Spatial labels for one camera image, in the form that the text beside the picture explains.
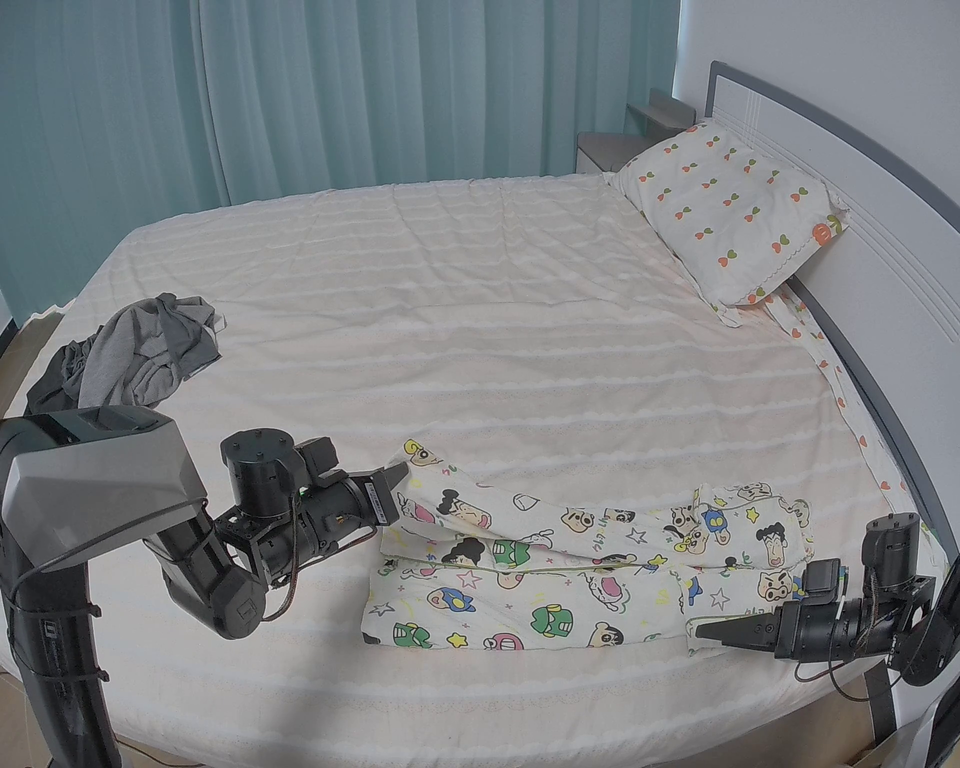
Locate black garment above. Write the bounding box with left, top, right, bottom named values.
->
left=26, top=339, right=100, bottom=417

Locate bed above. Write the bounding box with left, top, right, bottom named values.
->
left=0, top=61, right=960, bottom=766

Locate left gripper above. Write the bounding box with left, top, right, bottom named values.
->
left=296, top=471, right=402, bottom=562

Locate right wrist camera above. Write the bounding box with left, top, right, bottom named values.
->
left=801, top=558, right=846, bottom=603

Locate white printed pillow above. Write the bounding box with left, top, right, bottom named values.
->
left=611, top=120, right=852, bottom=329

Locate white printed pyjama top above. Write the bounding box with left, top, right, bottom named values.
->
left=360, top=438, right=817, bottom=661

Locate blue-green curtain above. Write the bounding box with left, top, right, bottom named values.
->
left=0, top=0, right=680, bottom=324

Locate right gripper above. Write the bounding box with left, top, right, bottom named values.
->
left=772, top=598, right=845, bottom=663

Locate grey garment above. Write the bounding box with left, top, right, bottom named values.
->
left=78, top=294, right=226, bottom=410

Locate grey bedside table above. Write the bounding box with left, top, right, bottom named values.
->
left=576, top=88, right=697, bottom=175

